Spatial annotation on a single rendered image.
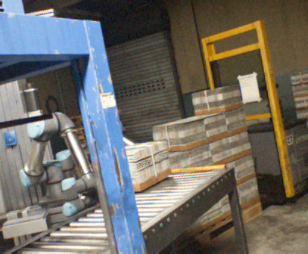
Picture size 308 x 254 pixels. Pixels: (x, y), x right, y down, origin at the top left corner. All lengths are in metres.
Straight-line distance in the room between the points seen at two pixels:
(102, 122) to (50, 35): 0.28
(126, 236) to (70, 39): 0.58
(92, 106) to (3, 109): 1.73
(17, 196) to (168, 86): 8.20
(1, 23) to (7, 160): 1.98
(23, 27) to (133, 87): 10.30
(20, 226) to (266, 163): 2.79
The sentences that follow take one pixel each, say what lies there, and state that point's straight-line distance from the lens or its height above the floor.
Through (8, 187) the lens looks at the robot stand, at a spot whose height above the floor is 0.91.
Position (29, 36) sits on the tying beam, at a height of 1.50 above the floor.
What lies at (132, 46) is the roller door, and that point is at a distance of 11.26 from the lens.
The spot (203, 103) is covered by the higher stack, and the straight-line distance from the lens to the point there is 3.99.
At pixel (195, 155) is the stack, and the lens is 3.50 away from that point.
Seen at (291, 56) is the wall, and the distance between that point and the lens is 9.74.
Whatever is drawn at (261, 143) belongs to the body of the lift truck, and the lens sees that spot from 4.52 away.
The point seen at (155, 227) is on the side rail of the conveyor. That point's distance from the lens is 1.73.
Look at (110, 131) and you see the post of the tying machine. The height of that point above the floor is 1.23.
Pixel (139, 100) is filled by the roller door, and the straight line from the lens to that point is 11.21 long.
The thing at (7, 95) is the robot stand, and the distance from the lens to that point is 2.88.
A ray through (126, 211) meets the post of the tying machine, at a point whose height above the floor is 0.99.
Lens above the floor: 1.29
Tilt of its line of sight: 4 degrees down
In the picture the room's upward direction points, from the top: 11 degrees counter-clockwise
